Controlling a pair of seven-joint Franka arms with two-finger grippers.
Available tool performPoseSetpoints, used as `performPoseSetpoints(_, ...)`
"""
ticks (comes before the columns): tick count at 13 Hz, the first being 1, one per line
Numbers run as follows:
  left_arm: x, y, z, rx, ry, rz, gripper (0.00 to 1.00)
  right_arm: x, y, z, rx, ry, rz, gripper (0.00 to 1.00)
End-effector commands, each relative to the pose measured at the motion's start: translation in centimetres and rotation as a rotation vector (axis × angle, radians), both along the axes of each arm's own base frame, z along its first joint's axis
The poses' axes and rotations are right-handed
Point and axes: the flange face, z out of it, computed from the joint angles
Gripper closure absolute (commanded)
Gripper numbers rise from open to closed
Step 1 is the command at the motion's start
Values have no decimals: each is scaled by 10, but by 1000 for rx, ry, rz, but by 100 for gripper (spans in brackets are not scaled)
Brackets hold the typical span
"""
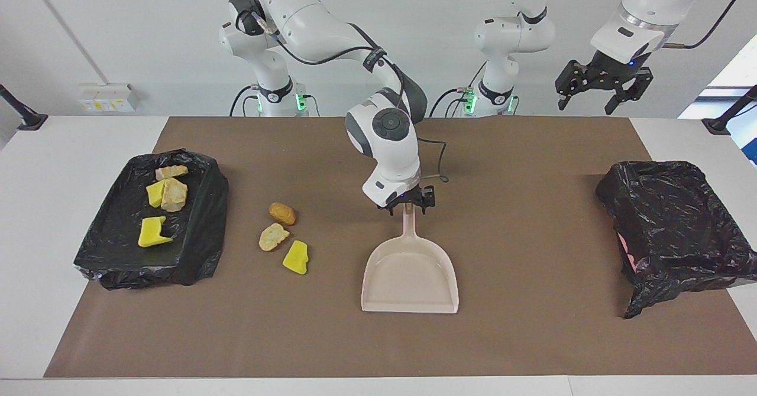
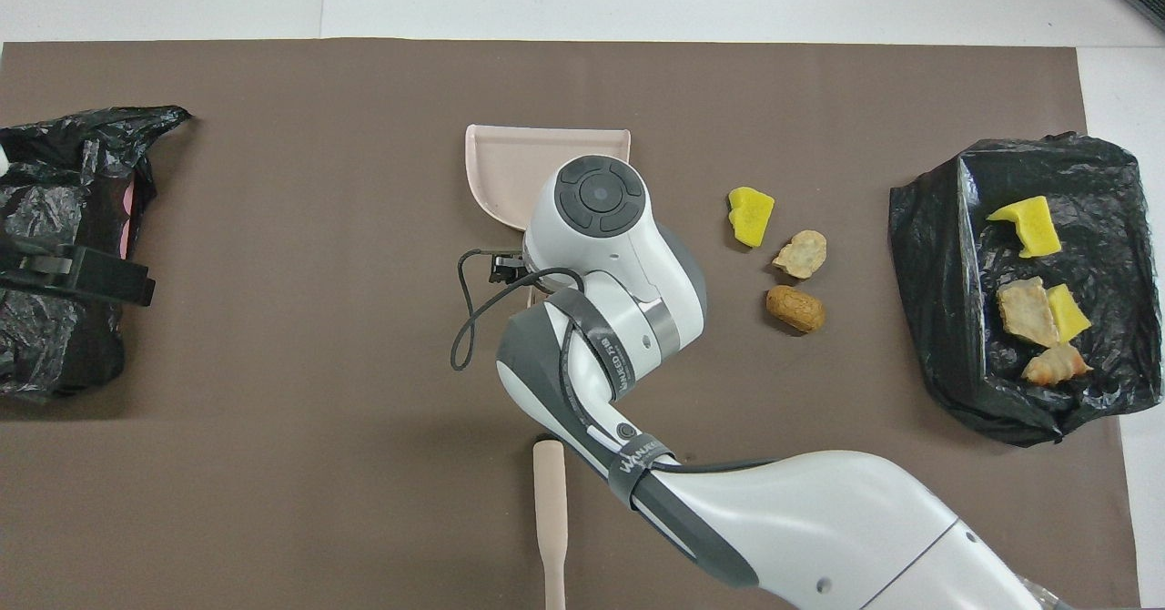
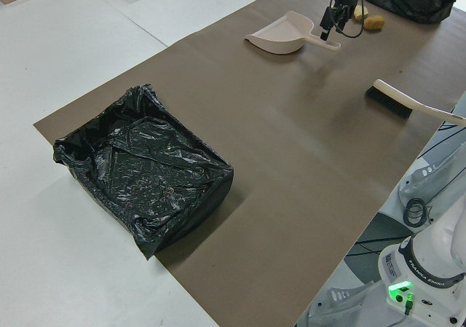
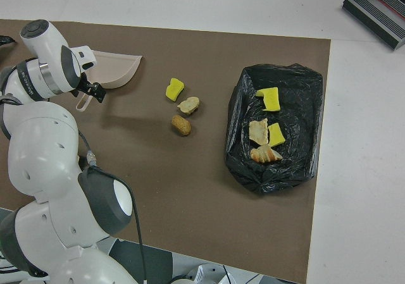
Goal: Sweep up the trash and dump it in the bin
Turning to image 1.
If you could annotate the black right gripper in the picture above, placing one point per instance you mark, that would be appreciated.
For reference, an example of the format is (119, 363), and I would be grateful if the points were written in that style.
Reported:
(414, 196)

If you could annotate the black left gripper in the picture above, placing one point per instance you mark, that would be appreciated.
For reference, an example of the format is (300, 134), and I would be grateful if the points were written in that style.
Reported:
(612, 74)

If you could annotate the beige plastic dustpan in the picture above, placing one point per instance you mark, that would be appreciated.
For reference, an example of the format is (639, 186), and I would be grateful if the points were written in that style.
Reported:
(411, 283)

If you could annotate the brown nugget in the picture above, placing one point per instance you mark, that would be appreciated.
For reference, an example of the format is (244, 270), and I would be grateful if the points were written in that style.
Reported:
(282, 213)

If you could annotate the pale round cracker piece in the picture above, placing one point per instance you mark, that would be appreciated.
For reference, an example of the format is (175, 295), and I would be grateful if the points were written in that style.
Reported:
(273, 237)

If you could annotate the pale square bread piece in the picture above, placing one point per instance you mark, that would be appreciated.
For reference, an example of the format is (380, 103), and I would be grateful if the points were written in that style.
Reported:
(175, 195)

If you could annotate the small croissant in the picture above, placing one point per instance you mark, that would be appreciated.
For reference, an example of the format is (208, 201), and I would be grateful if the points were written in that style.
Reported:
(171, 172)

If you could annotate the yellow sponge wedge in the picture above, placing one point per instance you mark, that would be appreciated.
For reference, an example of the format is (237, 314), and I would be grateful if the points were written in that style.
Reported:
(155, 194)

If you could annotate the notched yellow sponge piece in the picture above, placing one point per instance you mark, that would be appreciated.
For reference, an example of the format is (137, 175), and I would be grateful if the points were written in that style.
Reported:
(154, 233)

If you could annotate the pink bin in black bag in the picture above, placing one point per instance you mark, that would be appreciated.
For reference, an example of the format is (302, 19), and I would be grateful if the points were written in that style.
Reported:
(668, 218)

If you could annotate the black clamp stand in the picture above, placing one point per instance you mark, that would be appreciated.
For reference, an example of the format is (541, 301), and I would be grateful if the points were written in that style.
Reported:
(718, 126)
(32, 121)

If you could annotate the bright window opening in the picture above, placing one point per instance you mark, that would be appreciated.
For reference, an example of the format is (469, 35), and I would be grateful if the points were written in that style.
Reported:
(733, 71)

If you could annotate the brown paper table mat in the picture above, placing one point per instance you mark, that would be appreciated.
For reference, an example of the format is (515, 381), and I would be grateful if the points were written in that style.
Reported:
(378, 337)

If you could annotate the flat tray in black bag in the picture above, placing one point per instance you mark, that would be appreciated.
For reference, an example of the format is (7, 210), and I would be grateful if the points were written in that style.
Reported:
(118, 248)

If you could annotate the white wall socket box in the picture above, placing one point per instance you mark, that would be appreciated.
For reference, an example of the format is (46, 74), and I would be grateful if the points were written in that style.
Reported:
(106, 97)

